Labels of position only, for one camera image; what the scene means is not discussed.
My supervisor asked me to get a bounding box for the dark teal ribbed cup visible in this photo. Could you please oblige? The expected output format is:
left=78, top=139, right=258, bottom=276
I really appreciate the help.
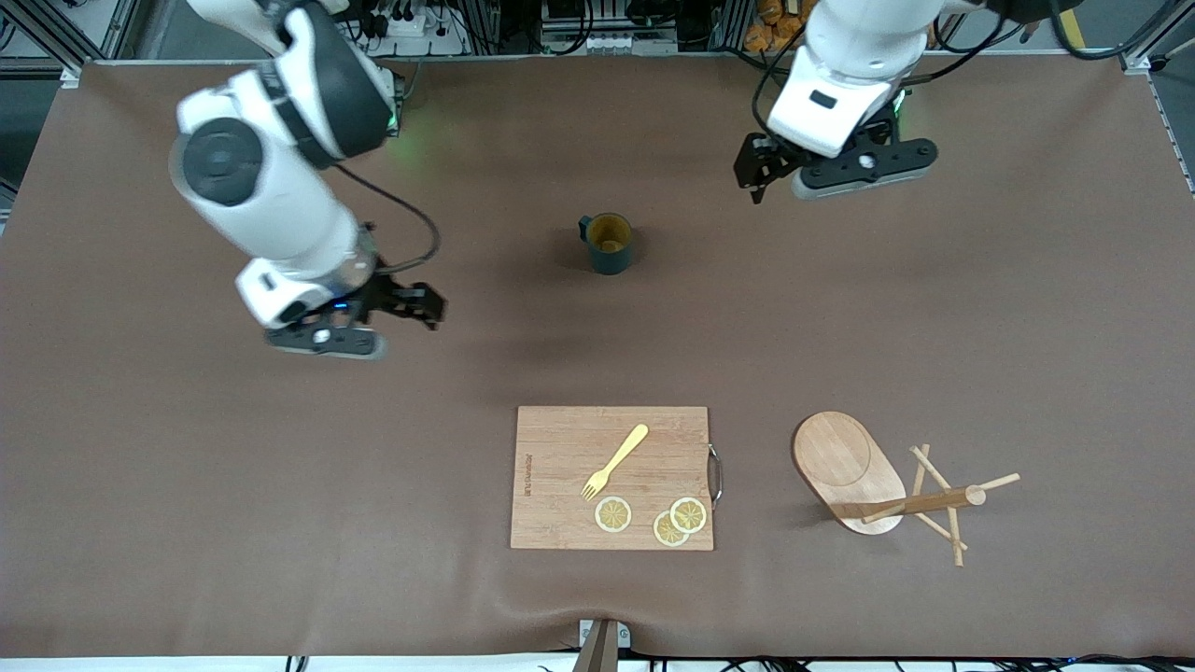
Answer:
left=578, top=213, right=639, bottom=276

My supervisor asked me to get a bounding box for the wooden mug tree rack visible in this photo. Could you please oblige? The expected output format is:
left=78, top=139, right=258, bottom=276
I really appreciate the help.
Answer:
left=792, top=411, right=1021, bottom=568

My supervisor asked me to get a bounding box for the bag of orange snacks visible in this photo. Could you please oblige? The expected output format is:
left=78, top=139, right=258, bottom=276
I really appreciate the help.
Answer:
left=744, top=0, right=811, bottom=53

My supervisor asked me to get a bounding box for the brown table cover mat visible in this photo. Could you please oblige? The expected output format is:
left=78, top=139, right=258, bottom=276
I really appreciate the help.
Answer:
left=0, top=51, right=1195, bottom=660

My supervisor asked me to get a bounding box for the yellow plastic fork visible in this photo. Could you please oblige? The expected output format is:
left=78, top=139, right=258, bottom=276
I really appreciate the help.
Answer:
left=581, top=424, right=650, bottom=501

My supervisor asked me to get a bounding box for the white power strip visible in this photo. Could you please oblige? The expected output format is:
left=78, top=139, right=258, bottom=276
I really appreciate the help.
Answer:
left=369, top=11, right=470, bottom=57

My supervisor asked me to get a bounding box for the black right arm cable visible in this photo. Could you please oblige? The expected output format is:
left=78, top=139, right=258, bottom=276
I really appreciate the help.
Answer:
left=334, top=164, right=443, bottom=277

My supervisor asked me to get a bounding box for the aluminium frame post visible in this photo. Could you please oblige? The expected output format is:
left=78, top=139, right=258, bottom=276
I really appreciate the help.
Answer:
left=1116, top=0, right=1195, bottom=76
left=0, top=0, right=141, bottom=76

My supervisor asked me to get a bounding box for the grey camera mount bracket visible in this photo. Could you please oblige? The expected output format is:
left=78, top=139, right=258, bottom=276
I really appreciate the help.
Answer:
left=571, top=618, right=632, bottom=672

